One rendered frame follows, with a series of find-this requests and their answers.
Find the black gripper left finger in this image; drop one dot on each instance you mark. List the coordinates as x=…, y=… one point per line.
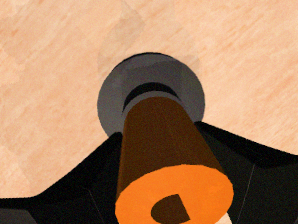
x=87, y=195

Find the orange knob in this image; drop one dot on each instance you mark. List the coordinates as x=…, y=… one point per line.
x=168, y=175

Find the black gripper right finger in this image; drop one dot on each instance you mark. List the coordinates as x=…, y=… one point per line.
x=265, y=179

